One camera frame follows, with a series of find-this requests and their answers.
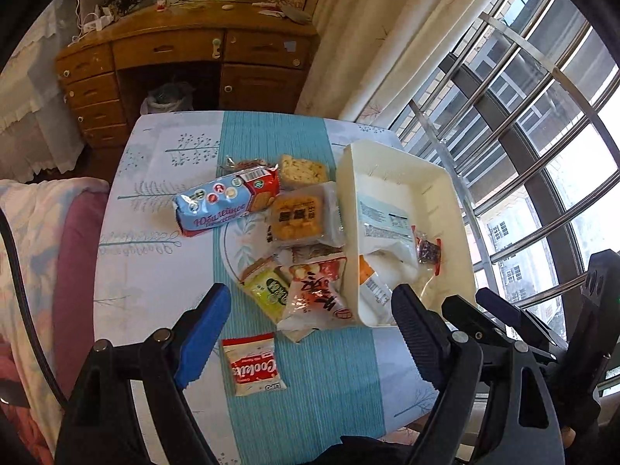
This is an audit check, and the small red white cookie sachet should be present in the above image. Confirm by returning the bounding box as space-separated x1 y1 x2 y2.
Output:
221 333 288 398

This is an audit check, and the plastic bag under desk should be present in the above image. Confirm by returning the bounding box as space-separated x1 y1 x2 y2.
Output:
140 82 195 116

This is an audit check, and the clear-wrapped brown snack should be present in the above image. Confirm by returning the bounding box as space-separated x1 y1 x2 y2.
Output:
224 156 278 175

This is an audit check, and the small dark red-edged packet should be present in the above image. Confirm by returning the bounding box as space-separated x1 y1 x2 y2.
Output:
413 225 444 277

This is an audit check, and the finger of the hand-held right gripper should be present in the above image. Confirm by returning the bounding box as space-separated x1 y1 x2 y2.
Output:
441 293 521 350
475 288 570 357

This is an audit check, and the white lace cloth cover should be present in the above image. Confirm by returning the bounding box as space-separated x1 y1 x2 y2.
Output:
0 0 88 182

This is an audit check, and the orange and white snack packet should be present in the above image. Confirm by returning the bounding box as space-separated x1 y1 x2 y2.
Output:
358 254 395 325

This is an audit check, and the wooden desk with drawers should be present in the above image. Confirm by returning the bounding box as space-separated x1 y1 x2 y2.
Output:
54 7 320 148

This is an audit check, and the pale cracker packet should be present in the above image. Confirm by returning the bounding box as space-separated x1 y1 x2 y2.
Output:
277 154 330 191

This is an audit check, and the large white bag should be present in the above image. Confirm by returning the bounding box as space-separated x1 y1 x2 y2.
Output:
357 190 420 274

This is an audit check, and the white power strip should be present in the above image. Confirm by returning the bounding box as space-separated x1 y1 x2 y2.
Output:
80 12 114 34

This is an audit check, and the grey cloth item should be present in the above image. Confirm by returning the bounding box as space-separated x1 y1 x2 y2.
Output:
281 5 313 25

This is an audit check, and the white cable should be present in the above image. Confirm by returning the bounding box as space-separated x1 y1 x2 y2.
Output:
68 0 98 45

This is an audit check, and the pink and white blanket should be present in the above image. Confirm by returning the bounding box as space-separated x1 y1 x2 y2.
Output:
0 177 110 465

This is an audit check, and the cream curtain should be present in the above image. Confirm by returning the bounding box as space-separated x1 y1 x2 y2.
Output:
293 0 526 124

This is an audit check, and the red and white snack packet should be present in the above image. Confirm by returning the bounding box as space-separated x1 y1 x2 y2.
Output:
278 258 357 332

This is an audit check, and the blue and red biscuit packet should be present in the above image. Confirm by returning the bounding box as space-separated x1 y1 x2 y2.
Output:
173 167 282 238

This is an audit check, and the metal window grille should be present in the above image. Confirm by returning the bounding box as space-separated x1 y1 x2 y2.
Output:
387 0 620 311

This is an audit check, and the white plastic tray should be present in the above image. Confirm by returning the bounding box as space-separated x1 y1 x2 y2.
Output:
336 139 476 327

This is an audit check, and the green snack packet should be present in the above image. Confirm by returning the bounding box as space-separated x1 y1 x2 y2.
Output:
241 265 292 323

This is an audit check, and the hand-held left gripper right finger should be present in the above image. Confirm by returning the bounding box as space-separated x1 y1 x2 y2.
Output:
391 285 567 465

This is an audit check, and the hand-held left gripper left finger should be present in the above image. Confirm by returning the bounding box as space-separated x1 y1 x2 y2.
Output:
54 282 232 465

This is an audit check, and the clear orange cracker packet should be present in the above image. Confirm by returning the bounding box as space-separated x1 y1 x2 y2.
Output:
265 181 346 251

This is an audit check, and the black cable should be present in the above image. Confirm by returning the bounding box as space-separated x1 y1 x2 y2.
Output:
0 213 69 408

